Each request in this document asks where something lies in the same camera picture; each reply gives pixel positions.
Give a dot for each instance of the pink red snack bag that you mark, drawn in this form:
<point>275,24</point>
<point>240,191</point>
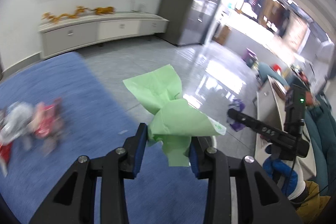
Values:
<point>47,124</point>

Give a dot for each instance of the silver foil wrapper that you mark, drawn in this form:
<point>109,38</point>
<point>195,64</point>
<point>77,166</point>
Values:
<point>16,122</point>

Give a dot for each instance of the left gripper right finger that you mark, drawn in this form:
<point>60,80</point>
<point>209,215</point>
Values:
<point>259,198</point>

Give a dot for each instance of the hanging clothes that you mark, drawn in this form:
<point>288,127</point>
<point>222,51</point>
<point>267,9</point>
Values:
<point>271,14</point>

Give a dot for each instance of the white grey TV cabinet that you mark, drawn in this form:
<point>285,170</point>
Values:
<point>71,34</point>

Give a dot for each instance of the white coffee table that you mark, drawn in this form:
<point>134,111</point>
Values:
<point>271,111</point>

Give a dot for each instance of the teal sofa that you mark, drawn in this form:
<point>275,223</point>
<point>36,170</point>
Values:
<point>320,124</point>

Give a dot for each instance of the purple storage box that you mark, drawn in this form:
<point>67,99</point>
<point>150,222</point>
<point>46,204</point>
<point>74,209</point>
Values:
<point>249,57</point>

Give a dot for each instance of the green paper trash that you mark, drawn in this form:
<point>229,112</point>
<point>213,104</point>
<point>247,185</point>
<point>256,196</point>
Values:
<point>175,121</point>

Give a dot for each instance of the red snack wrapper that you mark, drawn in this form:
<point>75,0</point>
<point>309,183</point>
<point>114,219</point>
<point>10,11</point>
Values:
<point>5,153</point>

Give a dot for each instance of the purple wrapper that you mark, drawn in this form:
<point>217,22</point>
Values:
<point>235,108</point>

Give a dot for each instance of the golden dragon ornament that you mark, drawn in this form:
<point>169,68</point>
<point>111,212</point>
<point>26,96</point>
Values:
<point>79,11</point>

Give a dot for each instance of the right blue white gloved hand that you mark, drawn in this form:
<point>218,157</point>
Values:
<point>294,186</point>

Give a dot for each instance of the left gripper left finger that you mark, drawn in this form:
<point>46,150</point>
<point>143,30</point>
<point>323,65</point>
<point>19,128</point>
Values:
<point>72,199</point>

